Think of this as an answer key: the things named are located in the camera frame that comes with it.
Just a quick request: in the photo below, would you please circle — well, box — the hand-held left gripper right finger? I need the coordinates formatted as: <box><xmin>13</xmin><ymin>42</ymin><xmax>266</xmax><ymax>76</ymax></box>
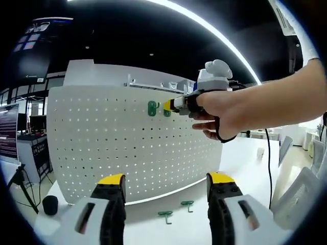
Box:
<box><xmin>206</xmin><ymin>171</ymin><xmax>284</xmax><ymax>245</ymax></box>

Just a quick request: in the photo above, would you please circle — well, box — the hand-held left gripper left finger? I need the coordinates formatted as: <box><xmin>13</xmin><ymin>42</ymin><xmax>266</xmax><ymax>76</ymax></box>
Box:
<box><xmin>50</xmin><ymin>173</ymin><xmax>127</xmax><ymax>245</ymax></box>

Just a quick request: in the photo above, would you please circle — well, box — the white perforated mounting plate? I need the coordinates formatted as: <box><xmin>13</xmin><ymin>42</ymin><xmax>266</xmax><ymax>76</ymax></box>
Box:
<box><xmin>46</xmin><ymin>85</ymin><xmax>223</xmax><ymax>206</ymax></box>

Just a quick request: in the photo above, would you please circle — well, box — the person's right hand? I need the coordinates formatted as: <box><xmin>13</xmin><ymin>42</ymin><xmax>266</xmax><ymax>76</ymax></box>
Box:
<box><xmin>190</xmin><ymin>88</ymin><xmax>253</xmax><ymax>140</ymax></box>

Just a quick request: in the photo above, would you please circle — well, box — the black cylinder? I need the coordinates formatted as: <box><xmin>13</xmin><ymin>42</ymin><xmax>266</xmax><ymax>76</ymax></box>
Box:
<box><xmin>42</xmin><ymin>195</ymin><xmax>59</xmax><ymax>216</ymax></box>

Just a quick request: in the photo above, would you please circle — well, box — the grey mesh office chair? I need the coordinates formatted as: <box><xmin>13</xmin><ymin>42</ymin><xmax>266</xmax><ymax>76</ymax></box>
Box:
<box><xmin>270</xmin><ymin>167</ymin><xmax>321</xmax><ymax>230</ymax></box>

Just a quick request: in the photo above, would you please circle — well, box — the ceiling light strip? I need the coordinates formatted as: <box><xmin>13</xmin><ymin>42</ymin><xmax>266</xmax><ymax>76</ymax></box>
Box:
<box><xmin>67</xmin><ymin>0</ymin><xmax>263</xmax><ymax>86</ymax></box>

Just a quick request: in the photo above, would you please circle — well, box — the black tripod stand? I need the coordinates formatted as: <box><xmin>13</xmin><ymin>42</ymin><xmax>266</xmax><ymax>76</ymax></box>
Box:
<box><xmin>7</xmin><ymin>163</ymin><xmax>39</xmax><ymax>214</ymax></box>

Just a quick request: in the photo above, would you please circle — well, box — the white ceiling air vent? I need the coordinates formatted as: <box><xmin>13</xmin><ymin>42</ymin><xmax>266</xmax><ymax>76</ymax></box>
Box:
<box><xmin>274</xmin><ymin>0</ymin><xmax>297</xmax><ymax>36</ymax></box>

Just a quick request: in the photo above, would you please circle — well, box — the person's white shirt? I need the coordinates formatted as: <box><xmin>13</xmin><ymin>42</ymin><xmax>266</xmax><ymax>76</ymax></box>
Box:
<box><xmin>296</xmin><ymin>15</ymin><xmax>322</xmax><ymax>62</ymax></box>

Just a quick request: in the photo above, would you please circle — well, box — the black monitor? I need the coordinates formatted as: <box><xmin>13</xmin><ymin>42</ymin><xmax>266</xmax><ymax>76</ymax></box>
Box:
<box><xmin>29</xmin><ymin>114</ymin><xmax>48</xmax><ymax>134</ymax></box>

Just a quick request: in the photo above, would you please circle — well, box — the black hand strap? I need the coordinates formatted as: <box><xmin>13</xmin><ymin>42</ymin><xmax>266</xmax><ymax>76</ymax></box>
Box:
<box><xmin>215</xmin><ymin>115</ymin><xmax>238</xmax><ymax>143</ymax></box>

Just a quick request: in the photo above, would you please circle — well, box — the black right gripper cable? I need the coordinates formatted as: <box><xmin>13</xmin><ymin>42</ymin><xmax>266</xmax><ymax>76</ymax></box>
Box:
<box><xmin>264</xmin><ymin>127</ymin><xmax>273</xmax><ymax>209</ymax></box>

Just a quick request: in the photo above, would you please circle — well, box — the large dark wall screen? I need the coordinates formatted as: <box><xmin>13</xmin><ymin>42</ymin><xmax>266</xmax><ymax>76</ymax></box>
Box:
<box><xmin>6</xmin><ymin>17</ymin><xmax>75</xmax><ymax>79</ymax></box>

